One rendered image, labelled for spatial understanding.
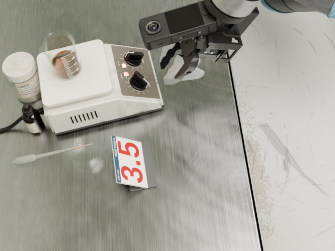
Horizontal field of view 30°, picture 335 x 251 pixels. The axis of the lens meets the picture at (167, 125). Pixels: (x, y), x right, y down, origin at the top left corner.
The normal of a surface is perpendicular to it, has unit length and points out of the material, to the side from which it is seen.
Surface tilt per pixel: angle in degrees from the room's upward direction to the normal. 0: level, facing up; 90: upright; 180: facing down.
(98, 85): 0
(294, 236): 0
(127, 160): 40
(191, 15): 11
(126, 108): 90
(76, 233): 0
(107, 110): 90
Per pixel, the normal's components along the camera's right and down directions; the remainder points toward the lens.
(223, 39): 0.40, -0.47
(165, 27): -0.14, -0.38
